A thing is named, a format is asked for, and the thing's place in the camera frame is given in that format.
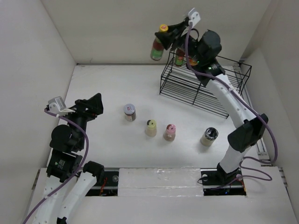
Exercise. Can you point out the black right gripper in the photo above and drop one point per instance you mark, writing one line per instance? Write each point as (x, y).
(166, 38)

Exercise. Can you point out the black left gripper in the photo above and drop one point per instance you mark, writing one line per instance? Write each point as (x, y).
(95, 105)

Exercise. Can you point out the yellow cap sauce bottle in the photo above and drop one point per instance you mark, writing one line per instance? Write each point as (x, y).
(179, 59)
(157, 47)

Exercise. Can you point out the red lid chili jar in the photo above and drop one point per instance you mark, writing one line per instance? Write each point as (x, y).
(192, 62)

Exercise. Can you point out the white lid dark jar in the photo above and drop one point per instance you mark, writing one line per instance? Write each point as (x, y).
(130, 112)

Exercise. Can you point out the yellow lid spice shaker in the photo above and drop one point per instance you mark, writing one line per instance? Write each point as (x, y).
(151, 128)

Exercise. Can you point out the pink lid spice shaker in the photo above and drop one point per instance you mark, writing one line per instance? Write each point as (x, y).
(170, 132)

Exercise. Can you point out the black lid spice shaker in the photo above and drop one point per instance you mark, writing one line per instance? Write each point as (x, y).
(209, 136)

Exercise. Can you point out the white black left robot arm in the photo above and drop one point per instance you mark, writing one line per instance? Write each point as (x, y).
(69, 176)

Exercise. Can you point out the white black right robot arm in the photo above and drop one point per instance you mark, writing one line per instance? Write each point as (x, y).
(249, 125)

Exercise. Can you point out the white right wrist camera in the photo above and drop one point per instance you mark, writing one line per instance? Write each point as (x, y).
(194, 16)

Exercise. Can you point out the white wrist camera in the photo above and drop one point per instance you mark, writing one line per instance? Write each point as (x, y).
(57, 106)
(194, 16)

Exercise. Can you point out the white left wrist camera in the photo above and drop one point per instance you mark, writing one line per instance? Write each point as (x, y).
(57, 106)

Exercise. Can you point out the black wire shelf rack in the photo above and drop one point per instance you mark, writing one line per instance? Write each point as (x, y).
(182, 85)

